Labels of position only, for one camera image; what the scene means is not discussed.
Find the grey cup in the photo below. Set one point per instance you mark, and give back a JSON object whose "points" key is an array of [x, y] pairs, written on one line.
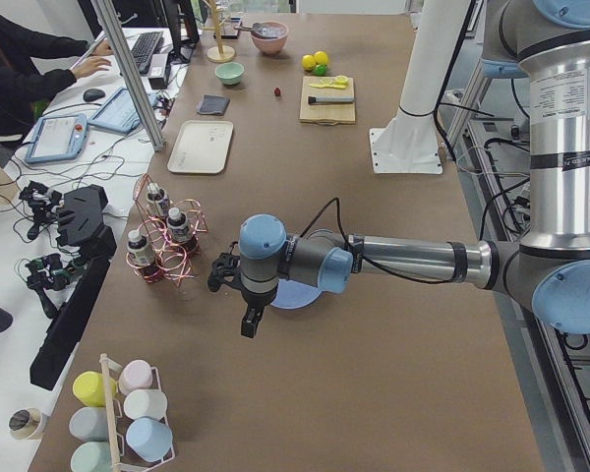
{"points": [[89, 424]]}

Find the yellow plastic knife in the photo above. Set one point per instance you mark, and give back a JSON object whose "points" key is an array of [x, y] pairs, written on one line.
{"points": [[334, 86]]}

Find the yellow lemon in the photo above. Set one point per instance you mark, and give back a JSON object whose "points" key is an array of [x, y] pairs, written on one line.
{"points": [[321, 58], [308, 62]]}

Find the dark drink bottle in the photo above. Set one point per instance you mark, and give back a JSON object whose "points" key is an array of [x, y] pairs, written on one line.
{"points": [[157, 199], [178, 225], [140, 249]]}

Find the wooden cutting board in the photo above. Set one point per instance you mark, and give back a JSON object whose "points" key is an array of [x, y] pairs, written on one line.
{"points": [[330, 114]]}

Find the seated person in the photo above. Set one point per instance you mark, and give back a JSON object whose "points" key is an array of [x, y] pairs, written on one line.
{"points": [[22, 86]]}

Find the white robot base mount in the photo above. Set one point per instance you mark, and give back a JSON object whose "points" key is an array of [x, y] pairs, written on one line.
{"points": [[409, 143]]}

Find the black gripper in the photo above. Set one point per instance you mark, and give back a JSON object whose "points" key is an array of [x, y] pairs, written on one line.
{"points": [[257, 298]]}

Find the black stand device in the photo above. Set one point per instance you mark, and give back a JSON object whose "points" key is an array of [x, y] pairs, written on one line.
{"points": [[67, 291]]}

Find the green bowl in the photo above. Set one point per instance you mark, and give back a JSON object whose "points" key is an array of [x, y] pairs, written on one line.
{"points": [[230, 74]]}

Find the white cup rack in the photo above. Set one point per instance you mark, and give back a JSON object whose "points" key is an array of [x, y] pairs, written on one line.
{"points": [[123, 458]]}

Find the aluminium frame post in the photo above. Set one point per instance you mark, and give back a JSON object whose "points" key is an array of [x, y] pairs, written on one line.
{"points": [[106, 15]]}

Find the pink cup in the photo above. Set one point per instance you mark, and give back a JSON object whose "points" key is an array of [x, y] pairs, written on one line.
{"points": [[137, 374]]}

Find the grey folded cloth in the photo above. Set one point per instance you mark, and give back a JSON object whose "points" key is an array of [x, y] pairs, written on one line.
{"points": [[213, 105]]}

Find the yellow cup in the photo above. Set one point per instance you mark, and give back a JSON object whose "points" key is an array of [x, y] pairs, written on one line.
{"points": [[88, 389]]}

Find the green lime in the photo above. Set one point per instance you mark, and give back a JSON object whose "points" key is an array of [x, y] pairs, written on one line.
{"points": [[319, 70]]}

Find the blue plate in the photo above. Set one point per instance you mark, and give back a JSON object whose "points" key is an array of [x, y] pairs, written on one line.
{"points": [[292, 295]]}

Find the copper wire bottle rack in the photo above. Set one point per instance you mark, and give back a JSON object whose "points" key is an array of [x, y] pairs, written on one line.
{"points": [[173, 261]]}

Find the wooden mug tree stand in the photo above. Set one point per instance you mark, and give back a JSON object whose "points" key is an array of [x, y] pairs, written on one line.
{"points": [[220, 53]]}

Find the black keyboard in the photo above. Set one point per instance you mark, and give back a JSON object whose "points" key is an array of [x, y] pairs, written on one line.
{"points": [[144, 48]]}

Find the cream rabbit tray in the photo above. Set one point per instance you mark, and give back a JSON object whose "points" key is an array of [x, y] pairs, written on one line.
{"points": [[201, 147]]}

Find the pink bowl with ice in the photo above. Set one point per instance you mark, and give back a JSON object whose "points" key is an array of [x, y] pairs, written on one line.
{"points": [[269, 37]]}

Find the tape roll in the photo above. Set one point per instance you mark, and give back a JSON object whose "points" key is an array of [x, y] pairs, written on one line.
{"points": [[28, 424]]}

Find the steel muddler black cap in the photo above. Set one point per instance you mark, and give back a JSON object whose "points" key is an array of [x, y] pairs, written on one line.
{"points": [[322, 100]]}

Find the blue teach pendant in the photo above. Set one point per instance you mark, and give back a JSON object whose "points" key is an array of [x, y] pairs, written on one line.
{"points": [[117, 114], [57, 138]]}

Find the white cup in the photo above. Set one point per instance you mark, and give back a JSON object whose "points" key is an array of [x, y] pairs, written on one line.
{"points": [[150, 403]]}

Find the black computer mouse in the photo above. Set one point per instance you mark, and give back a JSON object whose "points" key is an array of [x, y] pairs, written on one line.
{"points": [[93, 94]]}

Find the light blue cup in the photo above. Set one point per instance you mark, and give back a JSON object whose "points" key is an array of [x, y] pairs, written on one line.
{"points": [[149, 439]]}

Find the mint green cup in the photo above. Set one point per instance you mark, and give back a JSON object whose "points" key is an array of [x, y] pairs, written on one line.
{"points": [[91, 457]]}

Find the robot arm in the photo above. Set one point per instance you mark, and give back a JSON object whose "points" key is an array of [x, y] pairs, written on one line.
{"points": [[547, 271]]}

